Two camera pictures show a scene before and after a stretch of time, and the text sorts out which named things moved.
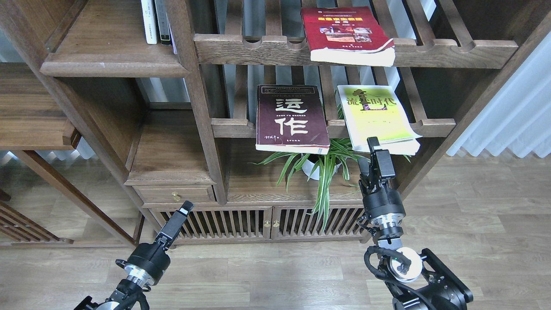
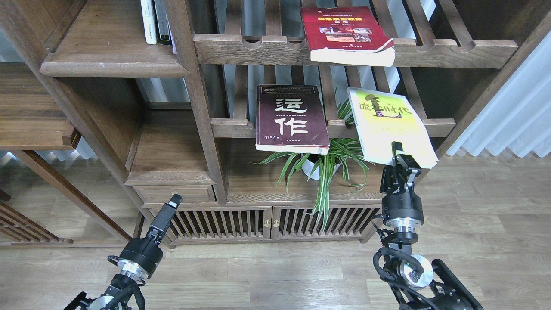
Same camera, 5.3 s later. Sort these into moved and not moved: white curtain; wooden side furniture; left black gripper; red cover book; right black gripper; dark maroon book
Moved: right black gripper; left black gripper
Not moved: red cover book; white curtain; dark maroon book; wooden side furniture
